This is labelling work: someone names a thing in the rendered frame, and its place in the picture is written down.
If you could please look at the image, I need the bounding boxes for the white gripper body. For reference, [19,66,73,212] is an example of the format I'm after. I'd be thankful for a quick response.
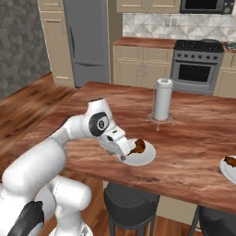
[101,136,131,161]

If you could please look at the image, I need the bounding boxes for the brown chicken drumstick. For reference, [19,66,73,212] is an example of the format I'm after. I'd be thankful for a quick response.
[127,138,147,157]
[223,155,236,168]

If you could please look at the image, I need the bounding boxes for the white round plate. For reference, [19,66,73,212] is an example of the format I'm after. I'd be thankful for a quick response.
[122,138,157,167]
[219,155,236,185]

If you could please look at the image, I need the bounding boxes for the black round stool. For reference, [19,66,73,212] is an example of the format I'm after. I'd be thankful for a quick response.
[188,205,236,236]
[103,182,161,236]

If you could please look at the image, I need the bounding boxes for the white paper towel roll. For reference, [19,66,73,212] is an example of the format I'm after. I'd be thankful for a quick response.
[153,77,174,121]

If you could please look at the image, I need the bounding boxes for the beige base cupboards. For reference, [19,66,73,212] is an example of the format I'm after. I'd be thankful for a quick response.
[112,44,175,89]

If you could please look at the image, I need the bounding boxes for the grey fridge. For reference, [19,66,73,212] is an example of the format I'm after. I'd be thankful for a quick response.
[62,0,111,89]

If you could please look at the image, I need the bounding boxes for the grey oven with hob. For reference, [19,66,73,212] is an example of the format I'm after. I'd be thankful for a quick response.
[170,39,225,96]

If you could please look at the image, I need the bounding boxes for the beige tall cupboard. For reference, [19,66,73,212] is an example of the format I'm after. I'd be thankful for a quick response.
[37,0,76,89]

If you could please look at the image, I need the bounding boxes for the beige base cupboard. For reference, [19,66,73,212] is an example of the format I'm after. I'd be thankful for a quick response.
[213,51,236,100]

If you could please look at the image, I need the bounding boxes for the black microwave oven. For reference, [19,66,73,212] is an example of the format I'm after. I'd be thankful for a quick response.
[179,0,236,15]

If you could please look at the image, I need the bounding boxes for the wire paper towel holder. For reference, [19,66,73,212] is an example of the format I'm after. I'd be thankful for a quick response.
[146,77,175,132]

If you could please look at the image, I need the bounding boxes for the beige wall cupboards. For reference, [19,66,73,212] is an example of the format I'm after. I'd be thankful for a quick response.
[116,0,182,14]

